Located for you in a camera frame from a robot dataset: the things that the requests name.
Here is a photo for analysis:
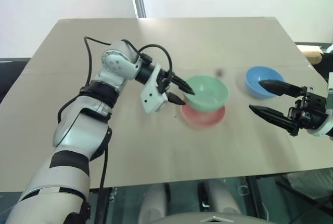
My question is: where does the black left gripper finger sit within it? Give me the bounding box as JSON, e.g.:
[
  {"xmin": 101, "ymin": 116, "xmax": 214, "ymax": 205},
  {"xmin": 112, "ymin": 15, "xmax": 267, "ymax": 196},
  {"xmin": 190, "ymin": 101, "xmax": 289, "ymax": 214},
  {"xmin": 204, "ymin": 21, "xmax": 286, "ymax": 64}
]
[
  {"xmin": 171, "ymin": 74, "xmax": 196, "ymax": 96},
  {"xmin": 168, "ymin": 92, "xmax": 187, "ymax": 106}
]

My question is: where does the blue bowl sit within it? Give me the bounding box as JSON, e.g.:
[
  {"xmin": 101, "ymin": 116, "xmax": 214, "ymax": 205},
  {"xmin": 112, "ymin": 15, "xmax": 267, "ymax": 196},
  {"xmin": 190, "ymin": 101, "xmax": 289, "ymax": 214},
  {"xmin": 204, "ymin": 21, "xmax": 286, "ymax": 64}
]
[{"xmin": 244, "ymin": 65, "xmax": 286, "ymax": 100}]

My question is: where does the grey rounded robot leg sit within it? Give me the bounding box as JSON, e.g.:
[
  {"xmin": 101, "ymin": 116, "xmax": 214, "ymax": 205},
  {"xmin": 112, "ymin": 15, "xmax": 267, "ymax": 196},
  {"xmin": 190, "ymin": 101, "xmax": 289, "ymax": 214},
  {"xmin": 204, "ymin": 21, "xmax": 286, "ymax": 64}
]
[
  {"xmin": 138, "ymin": 182, "xmax": 170, "ymax": 224},
  {"xmin": 197, "ymin": 179, "xmax": 242, "ymax": 216}
]

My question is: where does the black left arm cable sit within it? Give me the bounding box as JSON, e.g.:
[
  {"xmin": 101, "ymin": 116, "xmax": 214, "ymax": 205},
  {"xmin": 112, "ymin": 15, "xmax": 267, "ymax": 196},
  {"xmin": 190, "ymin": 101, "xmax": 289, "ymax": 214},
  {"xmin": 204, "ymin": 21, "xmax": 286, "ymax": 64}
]
[{"xmin": 57, "ymin": 36, "xmax": 174, "ymax": 190}]

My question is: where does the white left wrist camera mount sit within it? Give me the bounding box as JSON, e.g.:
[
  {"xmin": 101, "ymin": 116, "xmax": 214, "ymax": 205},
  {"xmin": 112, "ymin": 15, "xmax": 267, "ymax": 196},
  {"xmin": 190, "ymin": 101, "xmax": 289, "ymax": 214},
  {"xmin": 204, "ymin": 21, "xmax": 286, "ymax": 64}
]
[{"xmin": 140, "ymin": 63, "xmax": 169, "ymax": 114}]

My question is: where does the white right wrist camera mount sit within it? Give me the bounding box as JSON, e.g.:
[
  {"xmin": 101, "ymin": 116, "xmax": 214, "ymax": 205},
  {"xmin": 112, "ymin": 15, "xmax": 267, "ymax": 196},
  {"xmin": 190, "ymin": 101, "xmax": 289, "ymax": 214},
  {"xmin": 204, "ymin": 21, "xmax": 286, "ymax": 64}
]
[{"xmin": 306, "ymin": 72, "xmax": 333, "ymax": 138}]

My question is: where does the black object beside table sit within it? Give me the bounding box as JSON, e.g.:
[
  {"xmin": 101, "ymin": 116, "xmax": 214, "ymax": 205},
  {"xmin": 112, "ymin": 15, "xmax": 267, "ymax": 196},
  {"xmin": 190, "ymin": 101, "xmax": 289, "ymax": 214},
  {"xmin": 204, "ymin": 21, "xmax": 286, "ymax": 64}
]
[{"xmin": 315, "ymin": 42, "xmax": 333, "ymax": 81}]

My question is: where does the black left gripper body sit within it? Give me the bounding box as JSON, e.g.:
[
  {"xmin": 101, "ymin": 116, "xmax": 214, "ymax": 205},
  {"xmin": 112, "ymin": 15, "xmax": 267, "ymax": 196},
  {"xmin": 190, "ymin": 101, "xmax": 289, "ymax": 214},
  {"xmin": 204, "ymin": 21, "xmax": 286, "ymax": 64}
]
[{"xmin": 156, "ymin": 70, "xmax": 174, "ymax": 96}]

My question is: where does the grey robot torso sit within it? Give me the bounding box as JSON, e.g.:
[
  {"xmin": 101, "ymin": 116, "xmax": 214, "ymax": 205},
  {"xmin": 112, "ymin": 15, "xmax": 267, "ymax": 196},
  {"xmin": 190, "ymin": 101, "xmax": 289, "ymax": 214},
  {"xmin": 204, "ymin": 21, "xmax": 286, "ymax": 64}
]
[{"xmin": 149, "ymin": 211, "xmax": 262, "ymax": 224}]

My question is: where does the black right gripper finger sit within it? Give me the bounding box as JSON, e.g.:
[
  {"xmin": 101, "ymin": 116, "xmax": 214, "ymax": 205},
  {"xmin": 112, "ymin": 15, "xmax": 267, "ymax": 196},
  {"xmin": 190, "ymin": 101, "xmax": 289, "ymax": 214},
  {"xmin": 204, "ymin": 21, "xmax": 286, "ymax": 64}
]
[
  {"xmin": 248, "ymin": 104, "xmax": 300, "ymax": 137},
  {"xmin": 258, "ymin": 79, "xmax": 308, "ymax": 98}
]

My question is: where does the green bowl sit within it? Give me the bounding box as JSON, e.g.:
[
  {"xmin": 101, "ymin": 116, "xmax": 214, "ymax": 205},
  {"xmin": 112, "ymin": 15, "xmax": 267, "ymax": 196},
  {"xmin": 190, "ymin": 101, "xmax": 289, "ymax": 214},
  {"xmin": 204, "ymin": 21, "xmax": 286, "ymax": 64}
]
[{"xmin": 182, "ymin": 75, "xmax": 230, "ymax": 112}]

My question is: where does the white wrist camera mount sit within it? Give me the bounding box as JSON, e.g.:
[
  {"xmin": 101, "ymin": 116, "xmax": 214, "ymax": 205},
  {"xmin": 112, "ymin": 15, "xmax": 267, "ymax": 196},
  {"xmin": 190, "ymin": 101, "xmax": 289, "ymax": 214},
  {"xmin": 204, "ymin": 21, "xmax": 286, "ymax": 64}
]
[
  {"xmin": 306, "ymin": 72, "xmax": 333, "ymax": 138},
  {"xmin": 140, "ymin": 63, "xmax": 169, "ymax": 114}
]

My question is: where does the black table frame leg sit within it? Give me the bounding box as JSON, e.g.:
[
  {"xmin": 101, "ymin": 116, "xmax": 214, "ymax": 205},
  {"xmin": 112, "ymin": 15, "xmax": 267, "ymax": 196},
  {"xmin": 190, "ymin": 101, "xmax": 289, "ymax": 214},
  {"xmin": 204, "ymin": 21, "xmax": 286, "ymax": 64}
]
[{"xmin": 246, "ymin": 176, "xmax": 272, "ymax": 221}]

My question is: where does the dark low cabinet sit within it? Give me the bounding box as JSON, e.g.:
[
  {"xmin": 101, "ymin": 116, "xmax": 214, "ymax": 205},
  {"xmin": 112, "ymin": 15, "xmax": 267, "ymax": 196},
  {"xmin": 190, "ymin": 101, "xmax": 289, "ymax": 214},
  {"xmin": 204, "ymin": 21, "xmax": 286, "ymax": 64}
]
[{"xmin": 0, "ymin": 57, "xmax": 32, "ymax": 104}]

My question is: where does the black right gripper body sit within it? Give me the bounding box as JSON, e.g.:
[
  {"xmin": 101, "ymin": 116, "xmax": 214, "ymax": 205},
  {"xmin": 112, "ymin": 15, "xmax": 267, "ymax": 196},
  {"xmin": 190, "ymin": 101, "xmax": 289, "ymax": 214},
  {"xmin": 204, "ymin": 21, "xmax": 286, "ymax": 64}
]
[{"xmin": 287, "ymin": 86, "xmax": 329, "ymax": 131}]

